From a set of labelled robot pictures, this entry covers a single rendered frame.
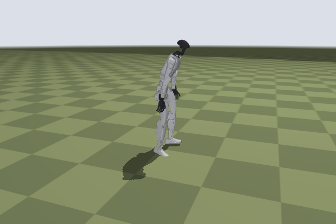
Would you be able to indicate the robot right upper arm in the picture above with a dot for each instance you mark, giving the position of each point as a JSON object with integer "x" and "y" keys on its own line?
{"x": 170, "y": 64}

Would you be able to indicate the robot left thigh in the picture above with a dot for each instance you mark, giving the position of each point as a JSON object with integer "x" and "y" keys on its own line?
{"x": 172, "y": 103}

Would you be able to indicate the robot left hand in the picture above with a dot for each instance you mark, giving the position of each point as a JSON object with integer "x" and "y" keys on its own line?
{"x": 176, "y": 93}

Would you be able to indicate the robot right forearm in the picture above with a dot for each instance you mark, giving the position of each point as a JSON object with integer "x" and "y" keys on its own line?
{"x": 164, "y": 86}

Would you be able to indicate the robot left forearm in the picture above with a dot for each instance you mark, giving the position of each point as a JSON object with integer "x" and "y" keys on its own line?
{"x": 173, "y": 82}

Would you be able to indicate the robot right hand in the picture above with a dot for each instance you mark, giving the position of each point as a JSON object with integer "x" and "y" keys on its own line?
{"x": 161, "y": 104}

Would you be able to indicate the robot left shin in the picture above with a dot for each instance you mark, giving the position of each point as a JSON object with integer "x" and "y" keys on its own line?
{"x": 170, "y": 126}

